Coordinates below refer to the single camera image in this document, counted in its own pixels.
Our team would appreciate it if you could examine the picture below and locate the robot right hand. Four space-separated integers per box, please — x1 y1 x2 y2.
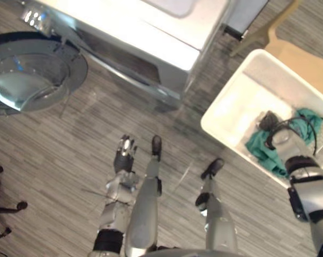
258 110 280 131

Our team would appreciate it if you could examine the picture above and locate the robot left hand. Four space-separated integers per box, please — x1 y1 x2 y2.
114 134 139 175

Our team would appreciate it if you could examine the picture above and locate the green cloth garment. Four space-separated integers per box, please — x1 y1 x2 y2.
245 108 323 179

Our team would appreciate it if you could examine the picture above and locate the white laundry basket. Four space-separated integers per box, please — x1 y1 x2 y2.
200 49 323 190

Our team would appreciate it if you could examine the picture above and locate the silver white washing machine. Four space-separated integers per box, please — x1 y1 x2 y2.
20 0 232 111

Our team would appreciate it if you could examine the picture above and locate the round glass washing machine door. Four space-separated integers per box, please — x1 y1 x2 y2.
0 31 89 116

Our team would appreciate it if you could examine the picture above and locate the robot left leg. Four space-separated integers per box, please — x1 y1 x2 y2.
124 135 163 257

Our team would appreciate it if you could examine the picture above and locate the robot leg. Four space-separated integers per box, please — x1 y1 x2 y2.
195 157 238 254
124 135 163 257

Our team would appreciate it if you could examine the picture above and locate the tan wooden chair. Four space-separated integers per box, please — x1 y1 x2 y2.
229 0 323 103

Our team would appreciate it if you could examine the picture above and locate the robot right leg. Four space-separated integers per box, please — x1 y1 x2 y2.
195 157 238 254

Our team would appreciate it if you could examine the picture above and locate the grey cabinet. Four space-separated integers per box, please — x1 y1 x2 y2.
222 0 269 41

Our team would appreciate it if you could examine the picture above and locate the black office chair base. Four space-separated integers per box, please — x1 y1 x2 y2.
0 165 28 239

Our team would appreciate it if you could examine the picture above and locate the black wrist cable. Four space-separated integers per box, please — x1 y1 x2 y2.
268 115 319 156

